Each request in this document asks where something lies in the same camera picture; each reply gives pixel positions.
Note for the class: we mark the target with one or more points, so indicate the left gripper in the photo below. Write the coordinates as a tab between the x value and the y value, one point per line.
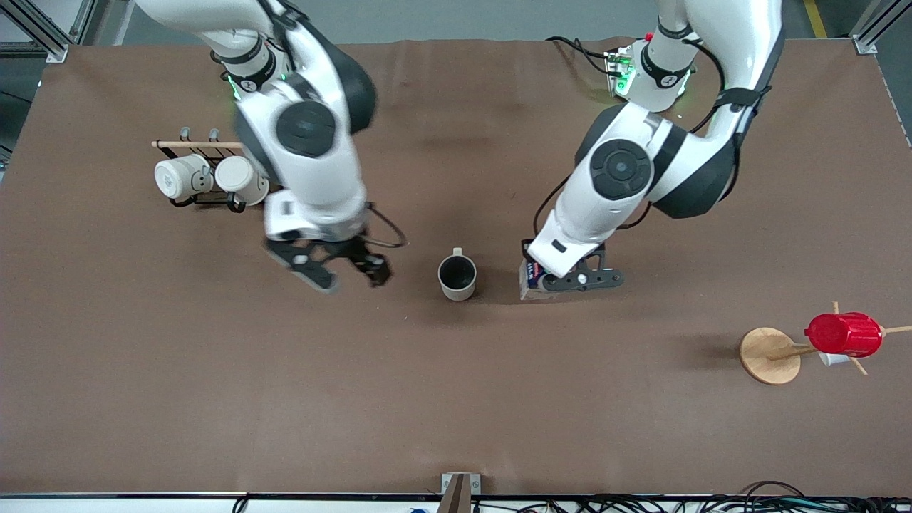
525	244

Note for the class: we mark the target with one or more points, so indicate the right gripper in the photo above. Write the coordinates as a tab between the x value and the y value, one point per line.
354	250

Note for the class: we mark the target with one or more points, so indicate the blue white milk carton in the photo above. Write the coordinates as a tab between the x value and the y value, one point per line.
531	285

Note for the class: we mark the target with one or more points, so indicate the beige mug with grey inside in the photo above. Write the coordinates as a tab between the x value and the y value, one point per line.
457	279

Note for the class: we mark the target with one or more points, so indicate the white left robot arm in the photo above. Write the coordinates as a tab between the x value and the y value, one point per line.
620	167

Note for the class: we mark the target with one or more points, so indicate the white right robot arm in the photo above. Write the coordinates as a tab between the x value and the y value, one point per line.
306	128

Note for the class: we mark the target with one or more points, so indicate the small white cup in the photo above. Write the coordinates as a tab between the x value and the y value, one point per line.
832	359

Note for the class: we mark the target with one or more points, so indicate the red cup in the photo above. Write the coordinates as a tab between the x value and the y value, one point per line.
844	335

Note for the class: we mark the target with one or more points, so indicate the white mug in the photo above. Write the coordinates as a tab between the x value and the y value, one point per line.
241	178
178	177

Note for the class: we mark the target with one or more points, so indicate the brown table cover sheet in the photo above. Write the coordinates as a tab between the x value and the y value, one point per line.
456	399

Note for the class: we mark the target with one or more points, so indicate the wooden mug tree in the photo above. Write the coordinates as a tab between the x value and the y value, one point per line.
768	355

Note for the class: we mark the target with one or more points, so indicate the grey metal camera bracket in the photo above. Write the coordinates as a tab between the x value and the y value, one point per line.
460	488

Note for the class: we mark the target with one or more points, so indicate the aluminium frame profile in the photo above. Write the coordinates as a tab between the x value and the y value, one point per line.
43	32
873	32

